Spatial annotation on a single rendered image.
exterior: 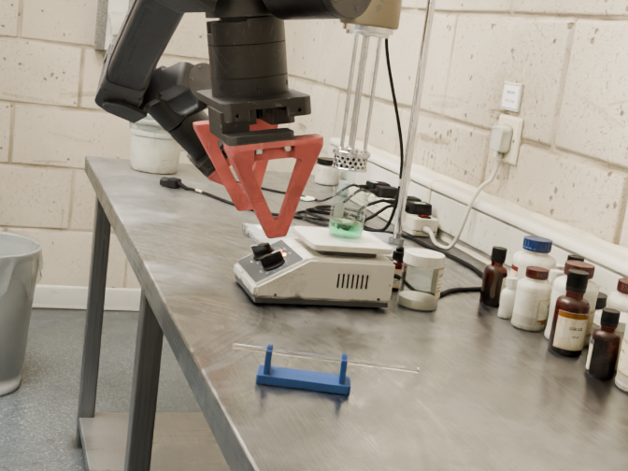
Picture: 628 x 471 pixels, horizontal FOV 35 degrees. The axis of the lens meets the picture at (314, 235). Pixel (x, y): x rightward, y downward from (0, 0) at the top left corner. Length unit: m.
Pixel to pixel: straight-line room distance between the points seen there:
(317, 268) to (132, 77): 0.35
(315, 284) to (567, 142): 0.56
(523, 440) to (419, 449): 0.12
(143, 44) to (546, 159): 0.81
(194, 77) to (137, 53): 0.11
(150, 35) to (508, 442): 0.60
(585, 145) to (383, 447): 0.84
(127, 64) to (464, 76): 0.97
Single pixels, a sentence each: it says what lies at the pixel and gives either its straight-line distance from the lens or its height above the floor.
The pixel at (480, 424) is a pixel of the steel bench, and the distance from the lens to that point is 1.03.
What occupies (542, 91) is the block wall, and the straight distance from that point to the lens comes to 1.78.
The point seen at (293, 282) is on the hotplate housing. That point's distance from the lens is 1.34.
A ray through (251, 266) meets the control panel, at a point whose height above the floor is 0.79.
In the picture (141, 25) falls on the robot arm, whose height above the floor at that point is 1.10.
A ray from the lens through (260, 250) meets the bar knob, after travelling 1.41.
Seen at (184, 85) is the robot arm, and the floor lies 1.03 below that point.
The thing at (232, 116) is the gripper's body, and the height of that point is 1.05.
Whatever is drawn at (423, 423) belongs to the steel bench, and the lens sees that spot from 1.01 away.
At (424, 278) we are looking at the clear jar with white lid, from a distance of 1.40.
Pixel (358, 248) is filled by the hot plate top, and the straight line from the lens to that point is 1.36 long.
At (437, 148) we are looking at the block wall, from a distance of 2.13.
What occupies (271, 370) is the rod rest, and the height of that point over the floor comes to 0.76.
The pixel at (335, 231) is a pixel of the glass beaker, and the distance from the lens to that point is 1.38.
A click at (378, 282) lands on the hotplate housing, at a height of 0.79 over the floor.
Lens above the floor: 1.11
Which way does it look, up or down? 11 degrees down
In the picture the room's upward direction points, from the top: 7 degrees clockwise
